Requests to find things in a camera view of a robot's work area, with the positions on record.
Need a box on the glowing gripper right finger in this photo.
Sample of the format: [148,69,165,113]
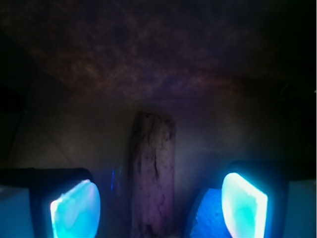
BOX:
[221,160,317,238]

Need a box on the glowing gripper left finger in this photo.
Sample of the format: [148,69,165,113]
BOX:
[0,168,101,238]

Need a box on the blue sponge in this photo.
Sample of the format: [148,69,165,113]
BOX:
[182,188,231,238]

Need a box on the brown paper bag bin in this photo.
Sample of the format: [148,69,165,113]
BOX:
[0,0,317,238]

